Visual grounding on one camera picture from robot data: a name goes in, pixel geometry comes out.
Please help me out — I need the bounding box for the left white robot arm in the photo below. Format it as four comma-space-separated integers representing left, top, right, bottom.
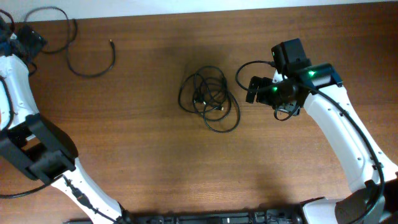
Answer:
1, 22, 134, 223

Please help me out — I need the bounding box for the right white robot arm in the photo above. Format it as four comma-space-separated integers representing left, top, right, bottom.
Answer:
246, 63, 397, 223

